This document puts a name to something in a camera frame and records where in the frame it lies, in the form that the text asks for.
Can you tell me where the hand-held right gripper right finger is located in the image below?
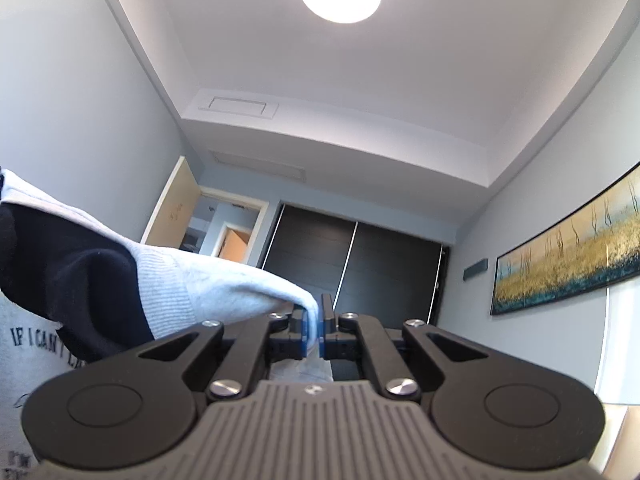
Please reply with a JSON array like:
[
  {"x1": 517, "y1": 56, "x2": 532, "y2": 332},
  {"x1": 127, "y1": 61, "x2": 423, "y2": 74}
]
[{"x1": 320, "y1": 293, "x2": 490, "y2": 402}]

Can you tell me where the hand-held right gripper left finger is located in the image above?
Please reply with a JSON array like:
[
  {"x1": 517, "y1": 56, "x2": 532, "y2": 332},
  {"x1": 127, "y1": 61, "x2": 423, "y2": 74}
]
[{"x1": 119, "y1": 307, "x2": 308, "y2": 402}]

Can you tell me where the grey sweatshirt with navy lining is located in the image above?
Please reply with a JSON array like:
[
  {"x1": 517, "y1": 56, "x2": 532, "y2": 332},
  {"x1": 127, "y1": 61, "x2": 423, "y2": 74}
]
[{"x1": 0, "y1": 167, "x2": 321, "y2": 480}]

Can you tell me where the black sliding wardrobe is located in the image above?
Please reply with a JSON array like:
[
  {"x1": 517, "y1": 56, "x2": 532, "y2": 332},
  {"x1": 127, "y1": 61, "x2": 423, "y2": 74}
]
[{"x1": 262, "y1": 202, "x2": 451, "y2": 329}]

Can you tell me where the orange hallway door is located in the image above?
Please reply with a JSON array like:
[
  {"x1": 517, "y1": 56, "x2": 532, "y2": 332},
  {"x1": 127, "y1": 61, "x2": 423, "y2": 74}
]
[{"x1": 218, "y1": 224, "x2": 251, "y2": 264}]

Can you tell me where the wooden door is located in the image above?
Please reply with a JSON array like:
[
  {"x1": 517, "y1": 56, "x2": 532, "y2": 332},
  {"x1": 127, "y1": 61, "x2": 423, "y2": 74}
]
[{"x1": 141, "y1": 155, "x2": 202, "y2": 250}]

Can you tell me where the white ceiling hatch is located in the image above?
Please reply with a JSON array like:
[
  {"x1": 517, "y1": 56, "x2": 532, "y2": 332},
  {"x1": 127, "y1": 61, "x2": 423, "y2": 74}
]
[{"x1": 198, "y1": 94, "x2": 277, "y2": 120}]

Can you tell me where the framed landscape painting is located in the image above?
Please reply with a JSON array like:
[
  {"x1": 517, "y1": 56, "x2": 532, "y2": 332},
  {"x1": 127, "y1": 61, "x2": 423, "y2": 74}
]
[{"x1": 489, "y1": 162, "x2": 640, "y2": 316}]

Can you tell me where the white curved panel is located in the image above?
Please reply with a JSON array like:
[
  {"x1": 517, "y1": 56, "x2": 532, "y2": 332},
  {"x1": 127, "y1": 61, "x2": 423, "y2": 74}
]
[{"x1": 592, "y1": 280, "x2": 640, "y2": 480}]

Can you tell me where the grey wall plate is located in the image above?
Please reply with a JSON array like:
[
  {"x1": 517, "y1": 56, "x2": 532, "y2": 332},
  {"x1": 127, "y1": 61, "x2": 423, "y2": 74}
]
[{"x1": 462, "y1": 257, "x2": 490, "y2": 281}]

